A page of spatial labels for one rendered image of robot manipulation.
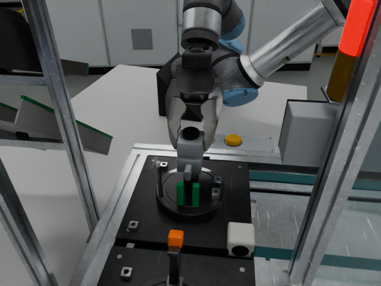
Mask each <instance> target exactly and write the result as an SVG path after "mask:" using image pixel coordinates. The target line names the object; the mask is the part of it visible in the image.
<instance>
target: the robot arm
mask: <svg viewBox="0 0 381 286"><path fill-rule="evenodd" d="M351 1H352V0H321V1H320V2H318V3H317V4H316V5H314V6H313V7H312V8H310V9H309V10H308V11H306V12H305V13H304V14H303V15H301V16H300V17H299V18H298V19H296V20H295V21H293V22H292V23H291V24H289V25H288V26H287V27H286V28H284V29H283V30H282V31H281V32H279V33H278V34H276V35H275V36H274V37H272V38H271V39H270V40H269V41H267V42H266V43H265V44H263V45H262V46H261V47H260V48H258V49H257V50H255V51H254V52H253V53H252V54H250V55H241V56H240V54H242V52H243V51H244V49H243V46H242V44H241V43H240V41H239V40H238V39H237V37H238V36H239V35H240V34H241V33H242V32H243V30H244V27H245V17H244V15H243V12H242V10H241V9H240V8H239V7H238V5H237V3H236V2H235V0H184V2H183V17H182V19H183V21H182V22H179V27H181V46H182V47H183V48H184V49H185V51H184V52H183V54H182V55H181V57H180V58H178V59H176V60H175V61H174V62H173V63H172V64H171V66H170V71H171V74H172V77H173V79H171V83H170V86H169V87H168V89H167V92H166V97H165V104H166V116H167V124H168V133H169V137H170V141H171V144H172V146H173V148H174V149H175V150H177V146H176V143H177V139H178V136H179V130H180V128H181V118H182V117H183V115H184V114H185V112H186V109H187V107H186V104H194V105H201V114H202V116H203V117H204V119H205V122H204V126H203V129H204V131H205V136H204V139H203V143H204V152H206V151H208V149H209V148H210V146H211V144H212V142H213V140H214V136H215V131H216V129H217V125H218V120H219V116H220V113H221V109H222V105H223V104H224V105H225V106H228V107H237V106H242V105H244V104H247V103H249V102H251V101H253V100H255V99H256V98H257V97H258V95H259V91H258V90H257V89H259V88H260V87H261V86H263V85H264V80H265V78H266V77H267V76H269V75H271V74H272V73H274V72H275V71H276V70H278V69H279V68H281V67H282V66H284V65H285V64H286V63H288V62H289V61H291V60H292V59H294V58H295V57H296V56H298V55H299V54H301V53H302V52H304V51H305V50H306V49H308V48H309V47H311V46H313V45H314V44H315V43H317V42H318V41H320V40H321V39H322V38H324V37H326V36H327V35H328V34H330V33H331V32H333V31H334V30H336V29H337V28H339V27H344V25H345V21H346V17H347V15H348V11H349V7H350V3H351Z"/></svg>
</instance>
